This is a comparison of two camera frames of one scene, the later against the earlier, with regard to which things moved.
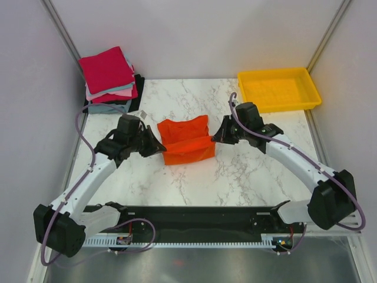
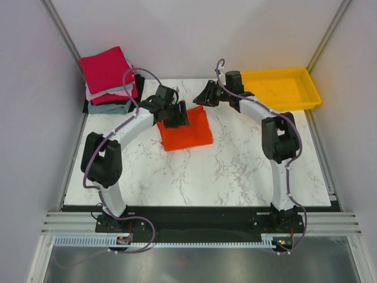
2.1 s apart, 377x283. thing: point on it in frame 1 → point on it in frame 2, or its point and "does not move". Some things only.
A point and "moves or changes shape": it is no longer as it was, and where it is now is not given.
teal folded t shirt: [112, 89] does not move
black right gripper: [222, 135] → [207, 96]
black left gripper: [154, 146] → [181, 118]
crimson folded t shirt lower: [109, 97] does not move
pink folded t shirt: [126, 92] does not move
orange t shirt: [186, 141] moves or changes shape
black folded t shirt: [135, 103] does not move
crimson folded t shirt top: [106, 69] does not move
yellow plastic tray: [279, 89] does not move
